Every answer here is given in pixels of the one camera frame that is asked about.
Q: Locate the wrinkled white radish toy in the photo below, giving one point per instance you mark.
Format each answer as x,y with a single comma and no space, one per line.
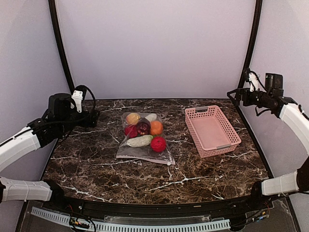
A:
139,141

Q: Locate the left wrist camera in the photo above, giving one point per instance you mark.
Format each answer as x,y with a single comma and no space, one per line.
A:
77,97

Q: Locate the red tomato toy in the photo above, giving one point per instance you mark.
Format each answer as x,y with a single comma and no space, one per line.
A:
158,144

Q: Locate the white slotted cable duct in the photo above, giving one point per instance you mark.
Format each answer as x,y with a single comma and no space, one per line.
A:
134,224

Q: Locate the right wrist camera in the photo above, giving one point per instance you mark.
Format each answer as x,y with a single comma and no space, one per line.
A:
252,78

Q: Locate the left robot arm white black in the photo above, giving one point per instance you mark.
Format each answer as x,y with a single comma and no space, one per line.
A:
13,149

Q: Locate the red round fruit toy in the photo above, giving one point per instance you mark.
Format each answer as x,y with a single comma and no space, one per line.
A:
131,131

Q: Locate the pink plastic basket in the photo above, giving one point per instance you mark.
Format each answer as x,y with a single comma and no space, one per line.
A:
211,131

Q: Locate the black frame post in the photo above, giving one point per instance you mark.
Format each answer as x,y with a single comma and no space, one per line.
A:
60,45
252,40

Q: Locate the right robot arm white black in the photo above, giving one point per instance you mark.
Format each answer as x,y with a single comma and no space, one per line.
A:
284,133

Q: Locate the yellow peach toy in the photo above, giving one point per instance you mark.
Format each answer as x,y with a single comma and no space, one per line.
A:
132,118

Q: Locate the right black frame post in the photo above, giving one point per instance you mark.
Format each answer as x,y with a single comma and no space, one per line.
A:
252,40

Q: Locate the black front rail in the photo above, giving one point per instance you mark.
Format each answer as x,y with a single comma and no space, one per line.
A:
96,209

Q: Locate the left black frame post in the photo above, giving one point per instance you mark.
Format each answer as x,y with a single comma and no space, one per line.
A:
60,45

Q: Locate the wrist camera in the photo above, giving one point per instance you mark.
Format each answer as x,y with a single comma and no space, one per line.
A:
252,78
77,97

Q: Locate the clear zip top bag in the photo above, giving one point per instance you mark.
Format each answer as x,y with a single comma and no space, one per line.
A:
144,153

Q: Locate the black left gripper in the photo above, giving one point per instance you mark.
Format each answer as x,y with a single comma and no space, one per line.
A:
85,122

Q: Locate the smooth white radish toy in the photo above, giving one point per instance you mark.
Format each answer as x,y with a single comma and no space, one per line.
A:
151,117

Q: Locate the orange fruit toy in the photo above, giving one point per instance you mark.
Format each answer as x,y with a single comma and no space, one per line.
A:
156,128

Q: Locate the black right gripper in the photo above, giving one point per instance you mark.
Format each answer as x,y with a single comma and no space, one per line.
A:
244,91

